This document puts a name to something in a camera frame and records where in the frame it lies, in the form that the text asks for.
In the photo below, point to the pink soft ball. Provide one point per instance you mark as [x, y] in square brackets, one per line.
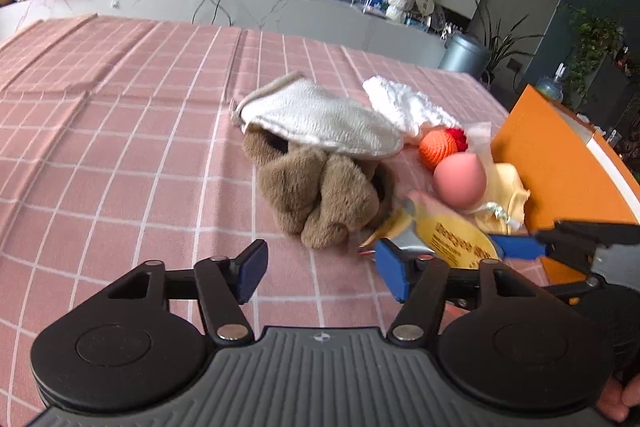
[460, 179]

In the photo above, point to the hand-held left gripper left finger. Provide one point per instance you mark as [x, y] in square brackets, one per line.
[251, 271]

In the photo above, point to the blue water bottle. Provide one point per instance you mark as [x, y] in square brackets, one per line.
[550, 84]

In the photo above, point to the brown plush toy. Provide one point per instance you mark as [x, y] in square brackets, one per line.
[310, 187]

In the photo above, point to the pink checked tablecloth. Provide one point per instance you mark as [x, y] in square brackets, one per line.
[125, 132]

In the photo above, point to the orange box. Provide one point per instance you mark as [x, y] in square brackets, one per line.
[550, 167]

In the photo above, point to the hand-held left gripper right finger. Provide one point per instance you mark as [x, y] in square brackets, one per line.
[392, 271]

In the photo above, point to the beige towel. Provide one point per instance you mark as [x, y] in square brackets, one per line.
[320, 117]

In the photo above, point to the bushy green plant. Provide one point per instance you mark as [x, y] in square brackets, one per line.
[592, 42]

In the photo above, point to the clear plastic bag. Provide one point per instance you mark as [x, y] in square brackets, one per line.
[480, 134]

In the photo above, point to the blue-grey trash can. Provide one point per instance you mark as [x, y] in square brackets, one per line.
[462, 54]

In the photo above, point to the white fluffy towel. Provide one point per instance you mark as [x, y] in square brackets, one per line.
[400, 99]

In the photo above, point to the white marble cabinet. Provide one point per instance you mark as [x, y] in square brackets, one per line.
[165, 4]

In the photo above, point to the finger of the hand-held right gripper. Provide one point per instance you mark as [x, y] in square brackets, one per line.
[520, 247]

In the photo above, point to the orange woven ball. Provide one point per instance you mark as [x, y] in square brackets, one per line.
[434, 148]

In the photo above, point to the person's right hand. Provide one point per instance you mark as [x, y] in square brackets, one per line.
[617, 402]

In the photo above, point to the long-leaf potted plant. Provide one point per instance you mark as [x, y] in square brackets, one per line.
[500, 47]

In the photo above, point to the yellow snack packet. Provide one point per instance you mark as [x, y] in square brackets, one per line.
[450, 232]

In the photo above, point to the pale yellow cloth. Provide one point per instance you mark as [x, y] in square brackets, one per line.
[507, 194]

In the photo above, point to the red woven ball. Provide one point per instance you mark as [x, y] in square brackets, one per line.
[458, 138]

